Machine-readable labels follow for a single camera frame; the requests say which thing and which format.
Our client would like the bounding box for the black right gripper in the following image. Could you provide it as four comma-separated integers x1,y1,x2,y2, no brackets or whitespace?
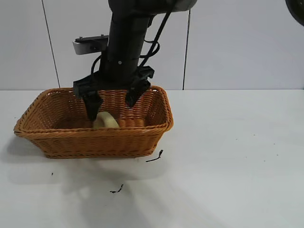
73,33,155,122

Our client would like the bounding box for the pale yellow egg yolk pastry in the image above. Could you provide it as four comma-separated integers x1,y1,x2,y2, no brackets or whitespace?
92,111,120,130

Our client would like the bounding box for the brown woven wicker basket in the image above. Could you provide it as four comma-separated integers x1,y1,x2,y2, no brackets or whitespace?
13,85,174,159

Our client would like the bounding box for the black looped camera cable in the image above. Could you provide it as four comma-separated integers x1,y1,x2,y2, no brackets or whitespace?
89,55,103,76

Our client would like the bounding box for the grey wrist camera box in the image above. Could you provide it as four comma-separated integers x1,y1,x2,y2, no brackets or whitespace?
72,34,110,56

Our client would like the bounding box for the black coiled cable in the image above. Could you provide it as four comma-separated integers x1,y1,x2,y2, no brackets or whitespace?
137,9,173,69

